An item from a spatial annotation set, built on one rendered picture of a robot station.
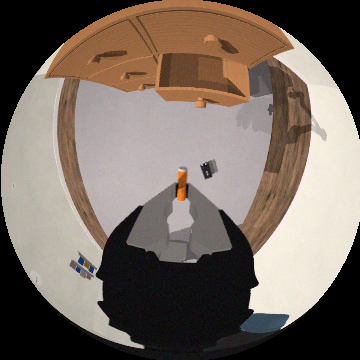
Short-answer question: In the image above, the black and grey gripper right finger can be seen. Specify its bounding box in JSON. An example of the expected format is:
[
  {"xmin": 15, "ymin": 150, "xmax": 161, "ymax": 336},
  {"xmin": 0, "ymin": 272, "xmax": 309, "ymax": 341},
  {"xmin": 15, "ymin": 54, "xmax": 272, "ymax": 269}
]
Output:
[{"xmin": 186, "ymin": 183, "xmax": 259, "ymax": 289}]

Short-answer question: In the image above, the orange battery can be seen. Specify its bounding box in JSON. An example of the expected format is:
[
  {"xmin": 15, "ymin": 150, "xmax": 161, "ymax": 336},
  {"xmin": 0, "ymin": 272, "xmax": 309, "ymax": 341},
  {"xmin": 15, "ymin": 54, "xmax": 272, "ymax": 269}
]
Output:
[{"xmin": 178, "ymin": 167, "xmax": 187, "ymax": 201}]

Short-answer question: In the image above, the brown wooden chest of drawers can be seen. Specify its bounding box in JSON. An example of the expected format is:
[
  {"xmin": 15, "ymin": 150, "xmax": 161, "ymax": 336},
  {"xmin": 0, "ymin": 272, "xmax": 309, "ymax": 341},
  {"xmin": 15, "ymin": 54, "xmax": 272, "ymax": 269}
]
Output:
[{"xmin": 44, "ymin": 0, "xmax": 295, "ymax": 92}]

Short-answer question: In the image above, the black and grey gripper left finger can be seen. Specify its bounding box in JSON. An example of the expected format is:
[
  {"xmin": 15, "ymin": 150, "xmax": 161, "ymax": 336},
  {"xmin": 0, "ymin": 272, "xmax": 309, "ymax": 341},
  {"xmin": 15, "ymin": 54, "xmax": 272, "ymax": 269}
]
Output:
[{"xmin": 96, "ymin": 182, "xmax": 178, "ymax": 281}]

